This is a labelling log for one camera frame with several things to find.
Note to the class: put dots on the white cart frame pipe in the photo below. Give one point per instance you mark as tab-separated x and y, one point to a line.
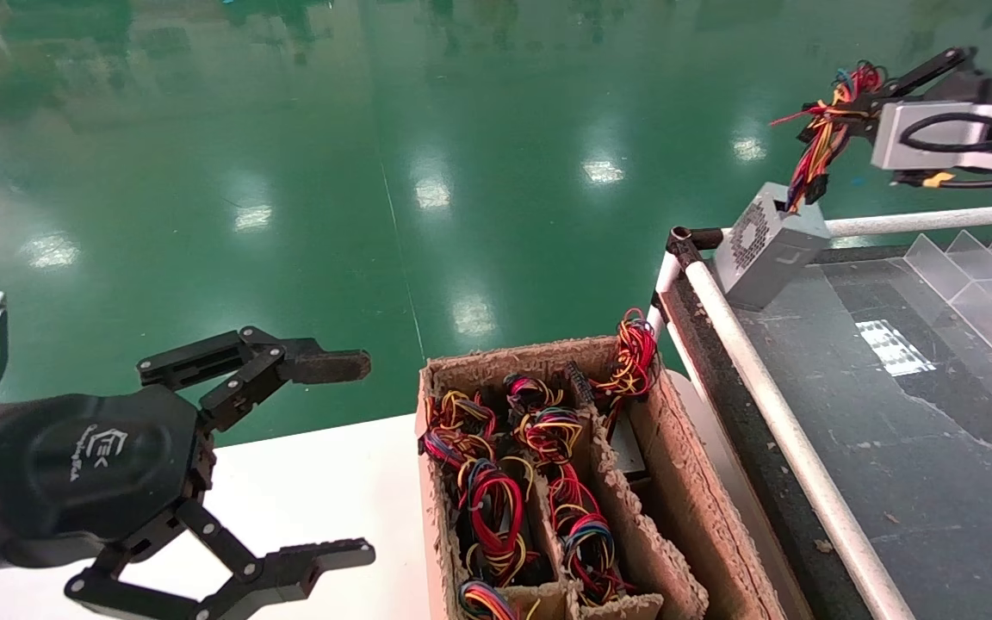
666	280
935	221
793	430

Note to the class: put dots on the worn brown cardboard divider box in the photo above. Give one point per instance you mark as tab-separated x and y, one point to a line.
694	482

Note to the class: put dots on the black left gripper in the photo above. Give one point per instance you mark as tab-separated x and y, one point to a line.
100	465

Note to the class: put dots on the dark cart platform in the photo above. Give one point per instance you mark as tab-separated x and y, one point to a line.
741	413

